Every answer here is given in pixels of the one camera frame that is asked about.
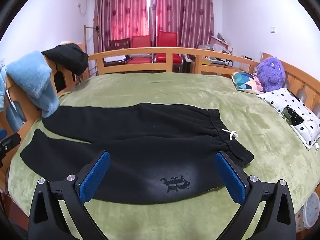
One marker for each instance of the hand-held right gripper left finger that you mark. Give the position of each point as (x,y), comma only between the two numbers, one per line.
(93,177)

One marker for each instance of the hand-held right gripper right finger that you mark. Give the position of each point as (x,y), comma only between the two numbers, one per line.
(231,177)

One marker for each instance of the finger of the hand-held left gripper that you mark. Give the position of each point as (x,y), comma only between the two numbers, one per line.
(8,143)

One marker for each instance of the black pants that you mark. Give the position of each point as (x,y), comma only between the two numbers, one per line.
(140,140)

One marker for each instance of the blue chair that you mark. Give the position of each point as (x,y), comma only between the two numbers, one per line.
(13,115)

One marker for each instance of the light blue cloth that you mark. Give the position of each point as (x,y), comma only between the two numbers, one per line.
(2,92)

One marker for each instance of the light blue fleece blanket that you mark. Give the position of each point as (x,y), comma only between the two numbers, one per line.
(30,77)

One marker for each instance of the white patterned bin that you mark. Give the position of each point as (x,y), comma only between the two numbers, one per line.
(311,210)

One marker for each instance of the dark green floral cloth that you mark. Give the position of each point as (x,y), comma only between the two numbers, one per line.
(293,116)

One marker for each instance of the white floral pillow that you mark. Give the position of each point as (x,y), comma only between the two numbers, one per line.
(282,98)

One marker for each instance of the geometric patterned pillow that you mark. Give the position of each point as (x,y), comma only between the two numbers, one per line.
(246,81)

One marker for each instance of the green plush blanket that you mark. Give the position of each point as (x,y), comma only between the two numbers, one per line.
(175,90)

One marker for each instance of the black garment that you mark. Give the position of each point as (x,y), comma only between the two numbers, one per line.
(67,57)

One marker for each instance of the purple plush toy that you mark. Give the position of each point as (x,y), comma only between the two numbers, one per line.
(271,73)

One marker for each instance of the wooden coat rack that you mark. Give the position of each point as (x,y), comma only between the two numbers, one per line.
(85,45)

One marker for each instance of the cluttered white desk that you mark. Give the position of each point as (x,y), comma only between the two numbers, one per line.
(220,46)

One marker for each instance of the dark red chair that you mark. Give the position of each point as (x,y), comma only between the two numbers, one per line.
(118,43)

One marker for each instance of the pink floral curtain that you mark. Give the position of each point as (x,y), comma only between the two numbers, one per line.
(182,7)
(122,10)

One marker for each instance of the wooden bed frame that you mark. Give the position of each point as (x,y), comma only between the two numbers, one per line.
(140,51)

